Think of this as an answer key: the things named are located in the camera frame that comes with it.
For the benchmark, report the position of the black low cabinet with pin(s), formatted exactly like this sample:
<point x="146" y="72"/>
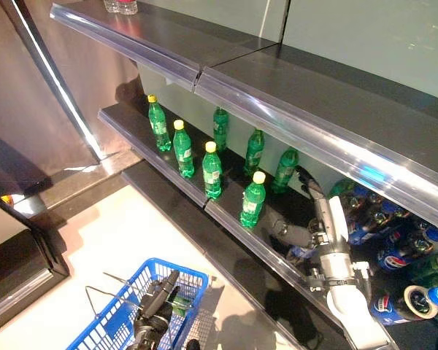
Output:
<point x="14" y="270"/>

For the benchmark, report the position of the green soda bottle yellow cap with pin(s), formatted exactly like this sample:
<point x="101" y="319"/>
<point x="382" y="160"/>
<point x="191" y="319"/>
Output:
<point x="158" y="125"/>
<point x="284" y="169"/>
<point x="341" y="187"/>
<point x="252" y="204"/>
<point x="183" y="153"/>
<point x="212" y="173"/>
<point x="220" y="127"/>
<point x="254" y="151"/>

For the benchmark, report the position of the clear bottle red label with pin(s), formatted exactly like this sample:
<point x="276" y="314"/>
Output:
<point x="128" y="6"/>

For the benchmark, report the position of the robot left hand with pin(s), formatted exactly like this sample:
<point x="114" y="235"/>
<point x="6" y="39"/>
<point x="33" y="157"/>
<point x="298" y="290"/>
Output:
<point x="157" y="299"/>

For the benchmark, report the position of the clear water bottle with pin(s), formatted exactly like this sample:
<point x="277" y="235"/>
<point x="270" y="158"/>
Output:
<point x="111" y="5"/>

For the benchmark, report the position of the black shelf base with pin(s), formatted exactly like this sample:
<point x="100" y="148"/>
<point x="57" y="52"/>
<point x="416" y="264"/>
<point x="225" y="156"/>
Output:
<point x="204" y="237"/>

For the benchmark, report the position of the stainless steel cabinet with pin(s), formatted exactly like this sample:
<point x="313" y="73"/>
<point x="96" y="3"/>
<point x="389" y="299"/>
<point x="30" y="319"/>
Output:
<point x="40" y="91"/>

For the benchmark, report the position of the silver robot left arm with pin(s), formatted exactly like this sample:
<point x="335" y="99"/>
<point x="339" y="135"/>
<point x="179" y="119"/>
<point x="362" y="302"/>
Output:
<point x="149" y="337"/>

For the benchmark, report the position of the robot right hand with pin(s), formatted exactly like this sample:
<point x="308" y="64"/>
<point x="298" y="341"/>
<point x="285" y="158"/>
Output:
<point x="337" y="226"/>

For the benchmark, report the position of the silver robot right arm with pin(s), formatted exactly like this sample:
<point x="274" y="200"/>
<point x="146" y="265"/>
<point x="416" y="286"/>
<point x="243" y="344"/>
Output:
<point x="336" y="268"/>

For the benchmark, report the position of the blue plastic shopping basket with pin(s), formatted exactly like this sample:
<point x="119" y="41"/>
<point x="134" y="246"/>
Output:
<point x="106" y="328"/>

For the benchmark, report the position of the green bottle in basket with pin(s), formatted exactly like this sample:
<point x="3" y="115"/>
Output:
<point x="182" y="303"/>

